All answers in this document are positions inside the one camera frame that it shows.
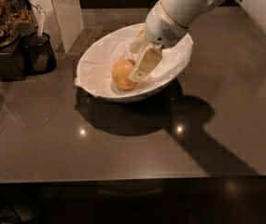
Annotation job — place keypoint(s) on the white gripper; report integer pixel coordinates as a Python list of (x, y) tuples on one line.
[(160, 26)]

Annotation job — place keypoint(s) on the orange fruit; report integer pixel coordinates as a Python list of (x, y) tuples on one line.
[(120, 72)]

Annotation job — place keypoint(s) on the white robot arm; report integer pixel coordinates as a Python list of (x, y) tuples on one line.
[(255, 9)]

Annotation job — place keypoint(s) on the white bowl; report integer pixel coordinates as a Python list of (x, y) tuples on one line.
[(92, 66)]

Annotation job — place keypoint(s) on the white paper napkin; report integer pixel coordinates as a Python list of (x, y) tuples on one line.
[(98, 69)]

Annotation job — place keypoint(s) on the white paper bag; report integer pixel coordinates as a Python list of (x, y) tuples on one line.
[(63, 22)]

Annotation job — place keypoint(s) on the black mesh cup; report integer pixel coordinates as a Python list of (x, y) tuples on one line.
[(39, 54)]

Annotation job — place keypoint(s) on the white tag stick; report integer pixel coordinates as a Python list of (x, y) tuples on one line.
[(41, 20)]

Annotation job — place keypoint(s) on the dark box under jar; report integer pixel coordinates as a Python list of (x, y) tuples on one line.
[(13, 63)]

